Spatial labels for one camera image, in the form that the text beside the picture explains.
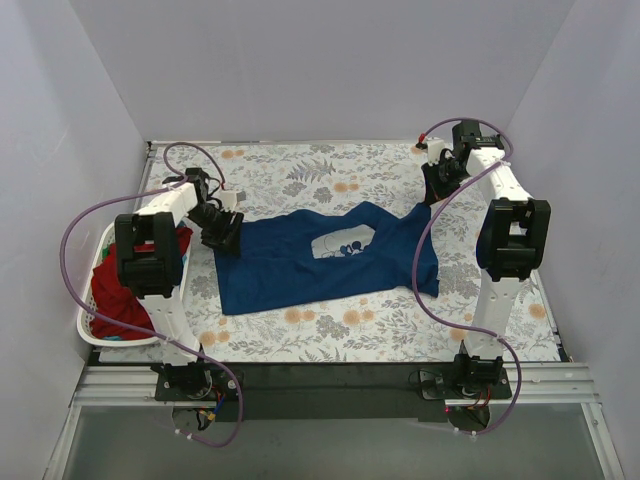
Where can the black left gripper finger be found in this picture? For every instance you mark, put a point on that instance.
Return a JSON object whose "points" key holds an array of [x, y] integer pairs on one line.
{"points": [[231, 234], [213, 237]]}

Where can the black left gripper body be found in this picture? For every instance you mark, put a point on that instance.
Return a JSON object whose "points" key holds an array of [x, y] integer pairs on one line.
{"points": [[223, 225]]}

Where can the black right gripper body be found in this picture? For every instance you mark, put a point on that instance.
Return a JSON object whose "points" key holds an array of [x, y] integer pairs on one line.
{"points": [[435, 176]]}

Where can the dark blue t shirt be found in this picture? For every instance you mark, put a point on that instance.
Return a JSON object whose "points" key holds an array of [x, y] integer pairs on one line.
{"points": [[305, 257]]}

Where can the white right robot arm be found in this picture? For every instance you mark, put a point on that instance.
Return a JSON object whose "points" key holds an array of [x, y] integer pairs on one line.
{"points": [[510, 246]]}

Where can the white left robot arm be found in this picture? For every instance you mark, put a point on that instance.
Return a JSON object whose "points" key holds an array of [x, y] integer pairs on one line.
{"points": [[180, 367]]}

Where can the floral patterned table cloth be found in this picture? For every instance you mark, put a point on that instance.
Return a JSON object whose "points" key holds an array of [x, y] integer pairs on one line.
{"points": [[330, 179]]}

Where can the red t shirt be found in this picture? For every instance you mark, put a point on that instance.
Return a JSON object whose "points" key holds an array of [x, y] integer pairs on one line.
{"points": [[116, 302]]}

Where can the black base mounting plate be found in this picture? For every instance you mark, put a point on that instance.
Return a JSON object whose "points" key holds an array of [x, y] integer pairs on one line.
{"points": [[325, 391]]}

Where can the white plastic laundry basket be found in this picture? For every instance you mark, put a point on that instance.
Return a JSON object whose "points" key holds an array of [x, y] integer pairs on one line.
{"points": [[92, 310]]}

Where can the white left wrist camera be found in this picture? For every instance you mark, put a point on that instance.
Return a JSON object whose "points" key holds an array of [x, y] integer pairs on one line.
{"points": [[230, 199]]}

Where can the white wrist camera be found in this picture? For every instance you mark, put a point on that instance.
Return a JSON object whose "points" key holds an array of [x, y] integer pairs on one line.
{"points": [[230, 199], [429, 149]]}

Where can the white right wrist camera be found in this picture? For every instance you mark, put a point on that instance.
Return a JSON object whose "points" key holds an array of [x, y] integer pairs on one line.
{"points": [[429, 149]]}

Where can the aluminium frame rail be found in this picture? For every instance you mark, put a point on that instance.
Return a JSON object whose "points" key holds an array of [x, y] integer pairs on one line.
{"points": [[543, 383]]}

